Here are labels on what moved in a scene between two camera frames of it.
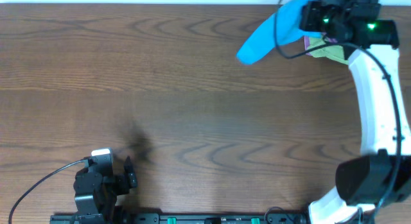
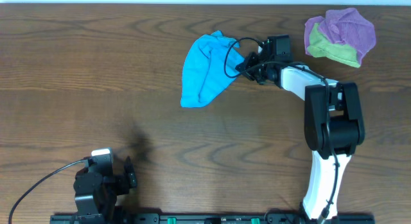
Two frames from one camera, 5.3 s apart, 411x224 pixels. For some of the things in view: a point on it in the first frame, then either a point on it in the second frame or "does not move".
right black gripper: [308, 11] to [253, 56]
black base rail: [135, 218] does not move
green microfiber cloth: [335, 52] does not move
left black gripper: [121, 182] does not move
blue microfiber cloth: [284, 26] to [209, 68]
